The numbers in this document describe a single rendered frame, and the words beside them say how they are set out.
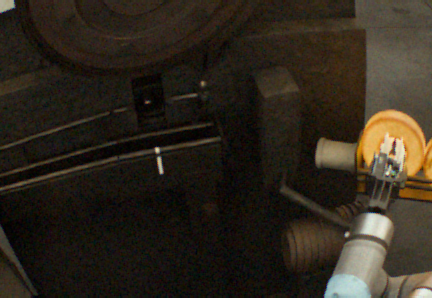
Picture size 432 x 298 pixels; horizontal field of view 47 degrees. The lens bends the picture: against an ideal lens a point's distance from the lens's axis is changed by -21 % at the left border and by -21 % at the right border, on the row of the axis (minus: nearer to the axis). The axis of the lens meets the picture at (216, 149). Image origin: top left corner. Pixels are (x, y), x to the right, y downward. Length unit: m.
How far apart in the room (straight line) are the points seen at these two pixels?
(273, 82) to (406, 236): 0.98
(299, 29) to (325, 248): 0.45
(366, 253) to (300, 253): 0.32
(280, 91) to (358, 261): 0.39
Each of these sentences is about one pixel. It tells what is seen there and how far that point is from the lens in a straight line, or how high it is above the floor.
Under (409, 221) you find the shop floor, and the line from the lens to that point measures 1.99.
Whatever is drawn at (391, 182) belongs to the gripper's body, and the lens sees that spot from 0.98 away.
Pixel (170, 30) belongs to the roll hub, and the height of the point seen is 1.01.
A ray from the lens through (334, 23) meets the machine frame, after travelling 1.23.
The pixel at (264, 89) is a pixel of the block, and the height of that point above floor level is 0.80.
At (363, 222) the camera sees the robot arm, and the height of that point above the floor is 0.74.
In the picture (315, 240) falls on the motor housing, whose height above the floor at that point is 0.52.
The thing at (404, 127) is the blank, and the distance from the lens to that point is 1.08.
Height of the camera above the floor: 1.43
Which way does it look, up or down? 40 degrees down
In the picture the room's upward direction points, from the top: 6 degrees counter-clockwise
